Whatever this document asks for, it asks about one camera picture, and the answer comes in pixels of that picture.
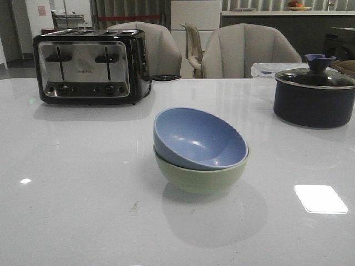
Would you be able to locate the brown quilted cloth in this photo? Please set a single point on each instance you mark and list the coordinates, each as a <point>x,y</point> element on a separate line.
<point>345,67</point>

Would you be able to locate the dark blue cooking pot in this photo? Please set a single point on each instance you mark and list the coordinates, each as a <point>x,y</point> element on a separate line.
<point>313,107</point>

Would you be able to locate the fruit bowl on counter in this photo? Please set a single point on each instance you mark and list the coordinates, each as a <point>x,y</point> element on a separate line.
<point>295,5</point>

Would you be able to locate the beige upholstered chair left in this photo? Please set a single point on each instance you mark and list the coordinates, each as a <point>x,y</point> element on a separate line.
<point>164,56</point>

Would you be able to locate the beige upholstered chair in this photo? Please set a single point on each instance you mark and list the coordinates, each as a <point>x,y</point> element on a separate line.
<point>231,51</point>
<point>164,56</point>

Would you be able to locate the metal cart in background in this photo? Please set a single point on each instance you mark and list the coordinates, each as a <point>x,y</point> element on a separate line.
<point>67,20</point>

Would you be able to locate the white cabinet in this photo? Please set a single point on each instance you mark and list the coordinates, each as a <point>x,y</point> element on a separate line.
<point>205,15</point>

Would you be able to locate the green bowl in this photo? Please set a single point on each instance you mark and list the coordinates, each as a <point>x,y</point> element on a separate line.
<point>200,181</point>

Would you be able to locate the black and chrome toaster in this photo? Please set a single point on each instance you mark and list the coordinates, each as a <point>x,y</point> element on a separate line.
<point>92,66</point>

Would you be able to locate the beige upholstered chair right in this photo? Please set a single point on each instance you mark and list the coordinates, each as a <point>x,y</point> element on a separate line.
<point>231,51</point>

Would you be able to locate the beige office chair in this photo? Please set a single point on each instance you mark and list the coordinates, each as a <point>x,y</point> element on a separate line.
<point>193,52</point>

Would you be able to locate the glass pot lid blue knob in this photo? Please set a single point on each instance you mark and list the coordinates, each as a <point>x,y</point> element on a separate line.
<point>316,75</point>

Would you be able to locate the blue bowl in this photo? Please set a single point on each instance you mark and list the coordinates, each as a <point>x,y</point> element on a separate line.
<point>194,139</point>

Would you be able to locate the clear plastic storage container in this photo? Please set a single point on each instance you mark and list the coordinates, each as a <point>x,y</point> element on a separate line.
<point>268,70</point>

